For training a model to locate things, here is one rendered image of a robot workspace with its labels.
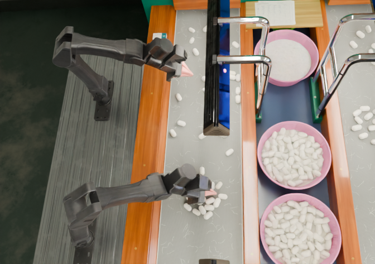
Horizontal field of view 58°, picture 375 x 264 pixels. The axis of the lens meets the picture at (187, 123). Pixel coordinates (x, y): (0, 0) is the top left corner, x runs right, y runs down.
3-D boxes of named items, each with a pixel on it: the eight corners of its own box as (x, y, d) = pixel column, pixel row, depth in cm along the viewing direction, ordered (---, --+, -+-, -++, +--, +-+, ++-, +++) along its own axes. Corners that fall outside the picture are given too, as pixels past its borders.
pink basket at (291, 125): (272, 204, 130) (275, 199, 121) (245, 142, 141) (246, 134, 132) (337, 181, 131) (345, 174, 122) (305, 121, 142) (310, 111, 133)
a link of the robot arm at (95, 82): (110, 83, 148) (67, 37, 120) (109, 96, 146) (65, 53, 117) (97, 85, 150) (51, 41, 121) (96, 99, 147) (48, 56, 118)
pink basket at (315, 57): (283, 104, 146) (287, 94, 137) (240, 66, 156) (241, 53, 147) (326, 68, 151) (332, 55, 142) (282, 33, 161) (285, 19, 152)
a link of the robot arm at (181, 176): (190, 157, 114) (161, 161, 106) (200, 180, 111) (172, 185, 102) (172, 173, 121) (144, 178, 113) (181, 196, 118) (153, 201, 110)
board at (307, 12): (245, 29, 153) (245, 27, 151) (245, 3, 159) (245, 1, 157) (322, 27, 149) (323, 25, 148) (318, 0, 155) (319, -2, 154)
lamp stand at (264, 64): (215, 123, 145) (211, 63, 105) (216, 82, 153) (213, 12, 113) (260, 123, 143) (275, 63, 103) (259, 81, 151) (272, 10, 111)
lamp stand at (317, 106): (312, 123, 141) (348, 62, 100) (308, 81, 149) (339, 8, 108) (361, 123, 139) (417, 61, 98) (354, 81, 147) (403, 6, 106)
